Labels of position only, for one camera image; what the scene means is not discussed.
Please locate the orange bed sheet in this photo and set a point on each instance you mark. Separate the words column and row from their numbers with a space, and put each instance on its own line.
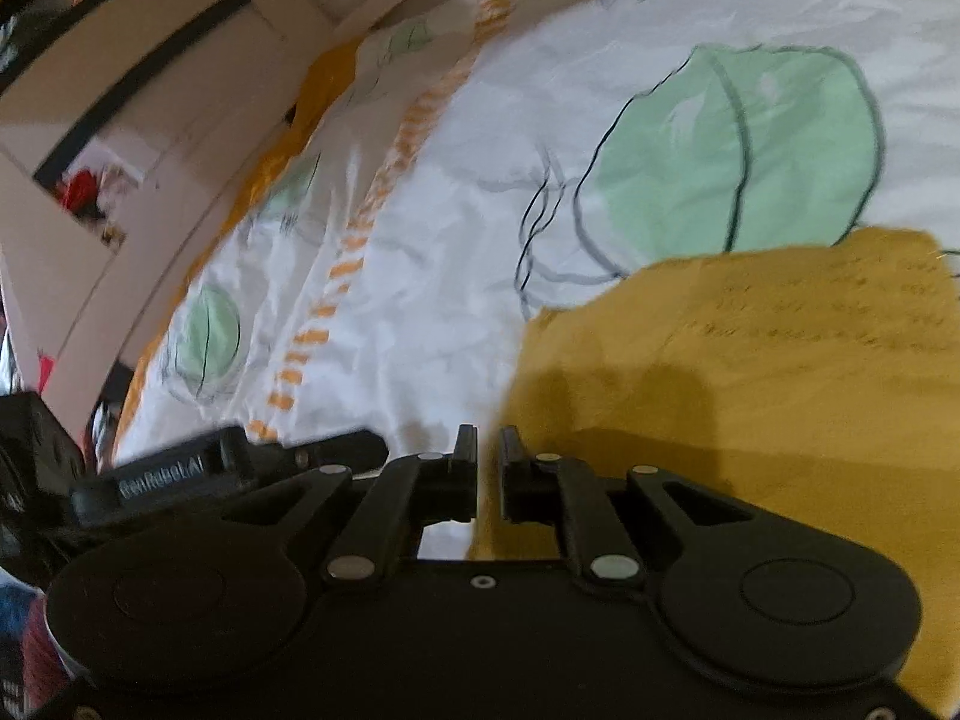
column 300, row 127

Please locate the white leaf-print blanket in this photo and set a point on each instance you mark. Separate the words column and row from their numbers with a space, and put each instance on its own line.
column 570, row 150

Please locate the mustard yellow small garment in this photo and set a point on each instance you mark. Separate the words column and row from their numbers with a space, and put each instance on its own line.
column 750, row 390

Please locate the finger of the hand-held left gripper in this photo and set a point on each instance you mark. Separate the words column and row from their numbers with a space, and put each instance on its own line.
column 330, row 451

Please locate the red cloth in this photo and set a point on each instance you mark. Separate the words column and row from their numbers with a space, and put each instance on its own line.
column 81, row 189

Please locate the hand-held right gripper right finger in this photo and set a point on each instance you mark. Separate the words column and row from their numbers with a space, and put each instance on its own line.
column 514, row 474

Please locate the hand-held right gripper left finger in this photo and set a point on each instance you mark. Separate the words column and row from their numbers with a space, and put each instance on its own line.
column 463, row 469

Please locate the beige wardrobe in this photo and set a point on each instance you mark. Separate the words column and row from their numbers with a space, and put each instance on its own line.
column 142, row 127

